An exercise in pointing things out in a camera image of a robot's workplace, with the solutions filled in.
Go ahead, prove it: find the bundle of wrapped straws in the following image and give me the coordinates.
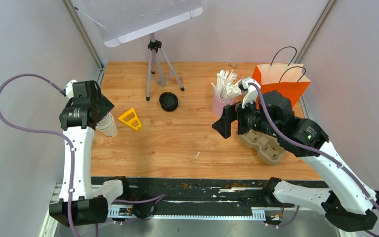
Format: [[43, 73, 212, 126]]
[[211, 70, 242, 100]]

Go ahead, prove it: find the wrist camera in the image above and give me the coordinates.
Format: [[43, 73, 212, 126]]
[[238, 77, 261, 109], [64, 79, 77, 99]]

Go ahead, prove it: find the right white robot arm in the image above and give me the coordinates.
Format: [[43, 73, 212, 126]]
[[212, 91, 379, 235]]

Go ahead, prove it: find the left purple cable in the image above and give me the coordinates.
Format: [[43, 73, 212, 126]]
[[0, 73, 99, 237]]

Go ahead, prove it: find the orange paper bag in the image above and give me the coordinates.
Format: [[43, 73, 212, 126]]
[[252, 55, 311, 107]]

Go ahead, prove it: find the white reflector board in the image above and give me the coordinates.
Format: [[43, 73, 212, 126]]
[[74, 0, 203, 48]]

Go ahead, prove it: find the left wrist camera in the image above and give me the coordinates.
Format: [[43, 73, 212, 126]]
[[64, 79, 77, 99]]

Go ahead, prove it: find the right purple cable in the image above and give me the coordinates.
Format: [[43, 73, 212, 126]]
[[247, 82, 379, 237]]

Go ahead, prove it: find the pink straw holder cup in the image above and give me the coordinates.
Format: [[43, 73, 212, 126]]
[[212, 93, 235, 118]]

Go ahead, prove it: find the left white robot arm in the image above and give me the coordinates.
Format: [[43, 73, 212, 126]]
[[49, 80, 132, 227]]

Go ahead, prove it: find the grey tripod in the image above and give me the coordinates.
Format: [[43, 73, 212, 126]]
[[146, 33, 185, 101]]

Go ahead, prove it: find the stack of black lids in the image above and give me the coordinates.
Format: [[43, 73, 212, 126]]
[[159, 92, 179, 112]]

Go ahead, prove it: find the yellow triangular plastic stand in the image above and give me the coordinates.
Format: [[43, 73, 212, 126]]
[[117, 108, 142, 131]]

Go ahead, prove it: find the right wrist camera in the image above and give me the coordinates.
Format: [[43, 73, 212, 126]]
[[238, 77, 261, 109]]

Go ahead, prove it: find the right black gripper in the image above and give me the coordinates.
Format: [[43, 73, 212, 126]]
[[212, 93, 280, 138]]

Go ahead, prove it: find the purple cable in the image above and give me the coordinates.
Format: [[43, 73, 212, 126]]
[[247, 82, 379, 237], [0, 73, 99, 237]]

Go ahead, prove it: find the cardboard cup carrier tray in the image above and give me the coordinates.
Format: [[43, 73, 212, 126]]
[[238, 130, 286, 165]]

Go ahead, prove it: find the stack of paper cups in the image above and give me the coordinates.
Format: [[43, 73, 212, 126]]
[[96, 112, 118, 138]]

